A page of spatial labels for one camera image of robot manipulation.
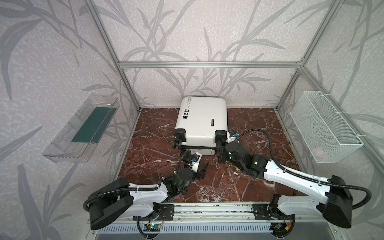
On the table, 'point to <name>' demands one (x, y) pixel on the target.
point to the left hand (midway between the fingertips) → (204, 156)
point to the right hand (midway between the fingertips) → (218, 144)
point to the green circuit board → (152, 227)
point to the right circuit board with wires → (280, 229)
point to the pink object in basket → (318, 151)
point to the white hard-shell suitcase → (201, 125)
